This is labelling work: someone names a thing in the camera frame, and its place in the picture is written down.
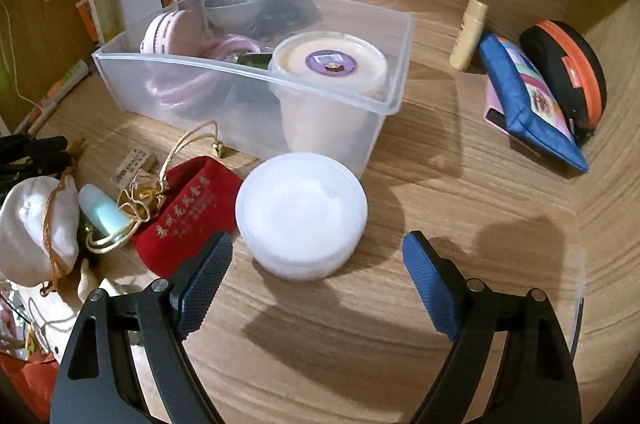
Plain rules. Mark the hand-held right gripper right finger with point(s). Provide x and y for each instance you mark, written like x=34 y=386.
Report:
x=432 y=284

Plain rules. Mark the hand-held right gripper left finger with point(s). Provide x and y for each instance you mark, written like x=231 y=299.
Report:
x=205 y=284

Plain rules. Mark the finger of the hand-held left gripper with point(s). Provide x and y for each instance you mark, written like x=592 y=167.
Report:
x=35 y=145
x=35 y=167

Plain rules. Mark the red velvet pouch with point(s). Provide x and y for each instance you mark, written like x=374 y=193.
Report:
x=192 y=209

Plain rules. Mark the white round plastic container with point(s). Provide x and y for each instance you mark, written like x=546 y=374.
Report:
x=301 y=216

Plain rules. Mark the clear plastic storage box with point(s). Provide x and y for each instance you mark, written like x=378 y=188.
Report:
x=240 y=104

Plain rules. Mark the wooden desktop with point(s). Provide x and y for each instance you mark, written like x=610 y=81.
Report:
x=450 y=214

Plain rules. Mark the green and white marker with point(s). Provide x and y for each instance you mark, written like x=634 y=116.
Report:
x=67 y=80

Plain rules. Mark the light blue small bottle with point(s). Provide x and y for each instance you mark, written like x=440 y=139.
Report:
x=102 y=211

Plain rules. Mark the small wooden stamp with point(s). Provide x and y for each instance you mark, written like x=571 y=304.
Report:
x=132 y=163

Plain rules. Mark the orange packet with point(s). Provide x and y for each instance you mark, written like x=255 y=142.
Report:
x=85 y=17

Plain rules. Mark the pink round case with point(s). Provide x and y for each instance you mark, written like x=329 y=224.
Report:
x=170 y=33

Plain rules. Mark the pink flat item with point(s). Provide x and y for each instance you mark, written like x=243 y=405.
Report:
x=495 y=117

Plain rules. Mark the blue zipper pouch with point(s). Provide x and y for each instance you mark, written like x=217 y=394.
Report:
x=530 y=104

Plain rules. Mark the lidded tub with purple label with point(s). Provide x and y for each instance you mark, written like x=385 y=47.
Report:
x=330 y=69

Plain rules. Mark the cream tube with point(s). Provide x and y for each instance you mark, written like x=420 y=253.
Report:
x=468 y=35

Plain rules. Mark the black case with orange zipper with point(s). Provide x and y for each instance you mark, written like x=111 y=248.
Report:
x=567 y=69

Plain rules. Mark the black item in box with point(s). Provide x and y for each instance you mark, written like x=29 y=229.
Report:
x=285 y=17

